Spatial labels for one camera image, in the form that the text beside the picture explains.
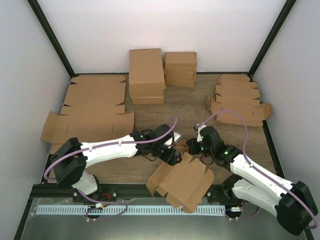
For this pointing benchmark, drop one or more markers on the large flat cardboard blank stack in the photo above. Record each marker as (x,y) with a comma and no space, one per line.
(93,111)

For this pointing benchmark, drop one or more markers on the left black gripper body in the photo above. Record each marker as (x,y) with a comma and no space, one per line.
(169,158)

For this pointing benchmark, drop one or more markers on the bottom small folded box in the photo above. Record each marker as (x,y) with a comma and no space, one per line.
(172,81)

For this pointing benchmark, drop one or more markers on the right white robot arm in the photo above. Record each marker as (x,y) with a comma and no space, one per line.
(292,204)

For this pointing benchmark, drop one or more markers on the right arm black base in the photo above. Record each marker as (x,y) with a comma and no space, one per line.
(222,194)

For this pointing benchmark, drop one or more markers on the small cardboard box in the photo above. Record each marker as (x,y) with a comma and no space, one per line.
(184,184)

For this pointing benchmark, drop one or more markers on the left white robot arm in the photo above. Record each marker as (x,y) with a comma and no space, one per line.
(72,159)

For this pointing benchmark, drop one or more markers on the black frame post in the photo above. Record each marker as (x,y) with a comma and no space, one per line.
(41,17)
(276,27)

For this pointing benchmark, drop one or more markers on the middle small folded box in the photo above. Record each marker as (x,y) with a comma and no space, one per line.
(180,73)

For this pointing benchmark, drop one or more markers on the small folded box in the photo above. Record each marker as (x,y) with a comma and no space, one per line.
(180,73)
(172,81)
(180,60)

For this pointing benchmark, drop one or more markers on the right black frame post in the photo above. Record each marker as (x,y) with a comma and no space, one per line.
(276,27)

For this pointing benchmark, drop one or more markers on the bottom large folded box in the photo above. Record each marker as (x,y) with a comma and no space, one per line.
(148,100)

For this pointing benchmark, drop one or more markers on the left black frame post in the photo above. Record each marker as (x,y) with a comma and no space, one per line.
(41,17)

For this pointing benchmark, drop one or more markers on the top large folded box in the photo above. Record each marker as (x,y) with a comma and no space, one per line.
(146,73)

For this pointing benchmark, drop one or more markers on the small flat cardboard blank stack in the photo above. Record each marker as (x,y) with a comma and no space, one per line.
(236,93)

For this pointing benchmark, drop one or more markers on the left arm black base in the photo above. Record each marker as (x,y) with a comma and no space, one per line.
(106,193)

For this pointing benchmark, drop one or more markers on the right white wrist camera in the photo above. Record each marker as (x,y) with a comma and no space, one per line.
(197,128)

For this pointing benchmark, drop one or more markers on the large folded box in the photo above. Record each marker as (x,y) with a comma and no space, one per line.
(146,73)
(148,100)

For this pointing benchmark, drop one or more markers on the black front frame rail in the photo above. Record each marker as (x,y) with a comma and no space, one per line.
(124,191)

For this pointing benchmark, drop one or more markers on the light blue slotted cable duct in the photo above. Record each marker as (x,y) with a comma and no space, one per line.
(131,210)

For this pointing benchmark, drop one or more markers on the top small folded box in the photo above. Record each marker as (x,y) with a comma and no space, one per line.
(180,60)

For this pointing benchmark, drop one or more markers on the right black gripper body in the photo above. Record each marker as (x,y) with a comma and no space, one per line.
(194,150)

